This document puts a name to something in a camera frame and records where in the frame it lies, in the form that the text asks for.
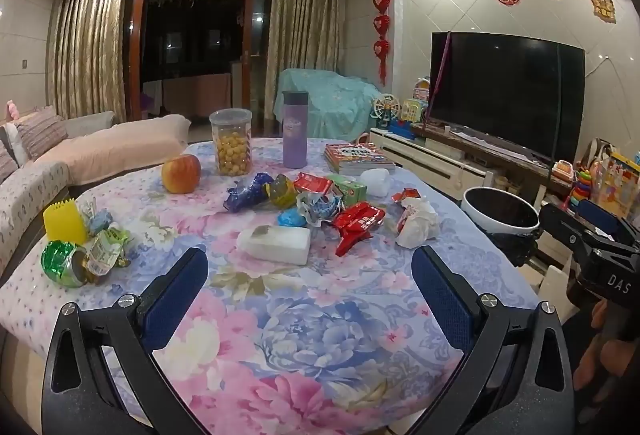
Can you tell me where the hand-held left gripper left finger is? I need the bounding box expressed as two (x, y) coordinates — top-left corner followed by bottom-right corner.
(41, 246), (211, 435)

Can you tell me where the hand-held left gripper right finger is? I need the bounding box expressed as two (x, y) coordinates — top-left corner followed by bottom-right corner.
(400, 245), (576, 435)

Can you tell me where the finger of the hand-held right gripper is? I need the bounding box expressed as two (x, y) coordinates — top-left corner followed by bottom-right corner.
(539, 204), (601, 266)
(575, 199), (640, 243)

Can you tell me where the white trash bin black bag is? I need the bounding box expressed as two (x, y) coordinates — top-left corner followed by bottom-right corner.
(461, 186), (543, 268)

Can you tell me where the white and red wrapper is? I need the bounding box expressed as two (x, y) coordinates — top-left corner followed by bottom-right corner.
(395, 196), (441, 248)

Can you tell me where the large red snack wrapper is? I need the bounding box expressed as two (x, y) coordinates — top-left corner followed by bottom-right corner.
(332, 202), (387, 257)

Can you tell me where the white tissue pack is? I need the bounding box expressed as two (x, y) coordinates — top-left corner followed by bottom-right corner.
(236, 224), (311, 265)

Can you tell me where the dark blue wrapper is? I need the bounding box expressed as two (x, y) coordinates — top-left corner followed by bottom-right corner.
(224, 172), (275, 214)

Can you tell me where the white pleated paper liner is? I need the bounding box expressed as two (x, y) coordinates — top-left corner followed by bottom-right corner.
(359, 168), (391, 198)

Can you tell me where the green cardboard box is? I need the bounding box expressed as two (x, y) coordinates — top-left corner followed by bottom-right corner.
(327, 174), (368, 206)

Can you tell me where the blue laundry pod packet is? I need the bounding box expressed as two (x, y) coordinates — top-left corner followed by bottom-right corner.
(277, 209), (307, 228)

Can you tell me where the silver blue wrapper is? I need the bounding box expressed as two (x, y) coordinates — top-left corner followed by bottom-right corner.
(296, 192), (346, 228)

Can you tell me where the yellow wrapper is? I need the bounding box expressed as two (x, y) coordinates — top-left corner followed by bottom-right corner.
(267, 174), (299, 207)

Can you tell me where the red and white packet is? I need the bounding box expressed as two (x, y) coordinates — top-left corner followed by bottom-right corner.
(293, 172), (335, 196)

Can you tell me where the person's right hand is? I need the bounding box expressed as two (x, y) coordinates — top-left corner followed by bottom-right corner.
(572, 299), (640, 407)

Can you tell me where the colourful toy box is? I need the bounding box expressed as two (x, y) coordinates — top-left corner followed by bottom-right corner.
(595, 150), (640, 218)

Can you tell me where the orange toy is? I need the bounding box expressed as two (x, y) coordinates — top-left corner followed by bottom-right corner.
(552, 160), (576, 188)

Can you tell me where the white low stool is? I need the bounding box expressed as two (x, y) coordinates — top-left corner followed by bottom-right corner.
(537, 265), (573, 321)

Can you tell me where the light blue small packet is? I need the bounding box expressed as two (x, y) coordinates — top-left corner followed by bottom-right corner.
(87, 210), (112, 233)

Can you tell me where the red apple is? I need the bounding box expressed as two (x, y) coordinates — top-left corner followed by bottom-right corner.
(161, 154), (202, 194)

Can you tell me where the floral tablecloth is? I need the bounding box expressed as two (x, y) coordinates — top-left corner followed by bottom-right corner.
(0, 137), (541, 435)

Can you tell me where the white television cabinet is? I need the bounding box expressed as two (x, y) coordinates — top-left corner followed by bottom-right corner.
(369, 122), (556, 216)

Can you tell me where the black flat television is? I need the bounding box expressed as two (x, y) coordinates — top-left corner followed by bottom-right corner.
(429, 31), (586, 166)

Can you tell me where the pink sofa blanket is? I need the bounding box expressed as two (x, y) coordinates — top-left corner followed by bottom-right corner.
(35, 115), (192, 186)

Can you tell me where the clear jar of yellow snacks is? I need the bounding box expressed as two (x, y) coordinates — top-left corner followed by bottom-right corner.
(209, 109), (253, 176)

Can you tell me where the stack of colourful books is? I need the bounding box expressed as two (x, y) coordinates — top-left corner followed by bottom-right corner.
(324, 142), (396, 176)

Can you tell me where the light fabric sofa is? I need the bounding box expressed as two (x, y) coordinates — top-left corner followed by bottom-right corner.
(0, 107), (192, 266)

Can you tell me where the blue toy base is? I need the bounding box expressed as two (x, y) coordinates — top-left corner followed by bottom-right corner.
(387, 119), (416, 140)

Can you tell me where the colourful toy house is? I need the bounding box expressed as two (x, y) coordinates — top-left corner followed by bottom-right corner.
(402, 97), (426, 123)

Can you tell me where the ferris wheel toy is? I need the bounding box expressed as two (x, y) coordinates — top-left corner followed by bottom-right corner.
(370, 94), (401, 132)

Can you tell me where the purple thermos bottle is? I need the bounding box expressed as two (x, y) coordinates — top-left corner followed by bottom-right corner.
(281, 90), (310, 169)

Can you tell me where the striped pink pillow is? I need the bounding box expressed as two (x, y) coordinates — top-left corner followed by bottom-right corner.
(15, 107), (68, 160)

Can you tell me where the teal covered armchair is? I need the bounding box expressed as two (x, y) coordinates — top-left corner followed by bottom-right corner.
(274, 68), (383, 140)

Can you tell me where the wooden sliding glass door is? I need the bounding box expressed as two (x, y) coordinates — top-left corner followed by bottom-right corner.
(125, 0), (274, 120)

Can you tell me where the beige patterned curtain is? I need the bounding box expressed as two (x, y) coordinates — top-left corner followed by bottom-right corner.
(47, 0), (128, 123)
(265, 0), (343, 123)

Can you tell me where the rainbow stacking ring toy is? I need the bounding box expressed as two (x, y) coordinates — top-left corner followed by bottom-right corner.
(570, 167), (593, 212)

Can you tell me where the beige bag with straps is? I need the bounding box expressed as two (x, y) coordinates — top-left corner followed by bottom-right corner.
(580, 138), (616, 176)

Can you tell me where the pink strap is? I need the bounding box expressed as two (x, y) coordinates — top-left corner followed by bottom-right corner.
(432, 32), (452, 98)

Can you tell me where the gold figure wall decoration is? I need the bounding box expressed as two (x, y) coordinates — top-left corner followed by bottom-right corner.
(590, 0), (617, 23)

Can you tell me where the red knot wall hanging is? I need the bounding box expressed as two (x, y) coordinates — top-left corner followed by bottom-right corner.
(372, 0), (392, 86)

